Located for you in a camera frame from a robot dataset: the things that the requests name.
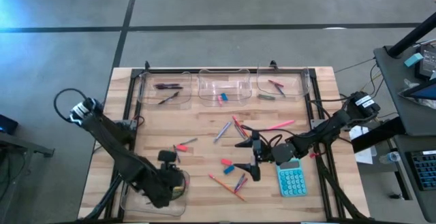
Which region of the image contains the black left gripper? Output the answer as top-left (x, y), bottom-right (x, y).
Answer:
top-left (146, 169), bottom-right (187, 207)

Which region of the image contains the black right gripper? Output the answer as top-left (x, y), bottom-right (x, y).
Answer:
top-left (233, 131), bottom-right (273, 172)

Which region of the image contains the periwinkle pen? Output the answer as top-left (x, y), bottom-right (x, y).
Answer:
top-left (213, 121), bottom-right (232, 144)

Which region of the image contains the blue marker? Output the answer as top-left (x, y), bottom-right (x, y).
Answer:
top-left (234, 172), bottom-right (246, 193)

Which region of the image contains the clear plastic bin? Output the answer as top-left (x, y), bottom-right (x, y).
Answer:
top-left (256, 63), bottom-right (311, 101)
top-left (197, 67), bottom-right (253, 108)
top-left (138, 71), bottom-right (193, 111)
top-left (119, 168), bottom-right (190, 217)

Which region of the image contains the teal calculator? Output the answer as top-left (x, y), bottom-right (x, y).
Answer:
top-left (276, 157), bottom-right (309, 197)

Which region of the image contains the white paper sheet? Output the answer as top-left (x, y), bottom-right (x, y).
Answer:
top-left (349, 125), bottom-right (377, 165)

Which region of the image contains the clear water bottle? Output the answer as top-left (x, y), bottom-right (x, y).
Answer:
top-left (378, 150), bottom-right (402, 165)

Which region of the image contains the black side stand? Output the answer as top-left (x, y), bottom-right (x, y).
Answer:
top-left (0, 130), bottom-right (55, 224)

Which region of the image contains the grey side desk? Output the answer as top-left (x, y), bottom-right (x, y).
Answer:
top-left (373, 45), bottom-right (436, 136)

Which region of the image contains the blue-lit device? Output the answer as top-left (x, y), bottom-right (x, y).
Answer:
top-left (0, 114), bottom-right (18, 135)

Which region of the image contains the backlit keyboard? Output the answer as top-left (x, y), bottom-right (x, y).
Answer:
top-left (410, 148), bottom-right (436, 191)

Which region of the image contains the dark lower desk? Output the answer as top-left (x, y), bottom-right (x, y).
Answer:
top-left (391, 133), bottom-right (436, 223)

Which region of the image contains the dark tablet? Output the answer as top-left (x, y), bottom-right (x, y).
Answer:
top-left (398, 77), bottom-right (436, 111)

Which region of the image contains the teal small box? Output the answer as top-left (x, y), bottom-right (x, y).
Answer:
top-left (404, 52), bottom-right (424, 67)

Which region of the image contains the black electronic device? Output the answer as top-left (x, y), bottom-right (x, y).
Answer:
top-left (418, 43), bottom-right (436, 80)

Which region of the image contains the black pole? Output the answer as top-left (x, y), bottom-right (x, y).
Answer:
top-left (386, 11), bottom-right (436, 58)

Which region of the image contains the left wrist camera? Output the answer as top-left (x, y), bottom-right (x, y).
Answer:
top-left (157, 149), bottom-right (177, 170)

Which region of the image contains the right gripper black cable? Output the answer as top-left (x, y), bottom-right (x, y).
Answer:
top-left (240, 125), bottom-right (307, 150)

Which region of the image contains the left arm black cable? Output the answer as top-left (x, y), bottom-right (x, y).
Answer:
top-left (53, 87), bottom-right (90, 123)

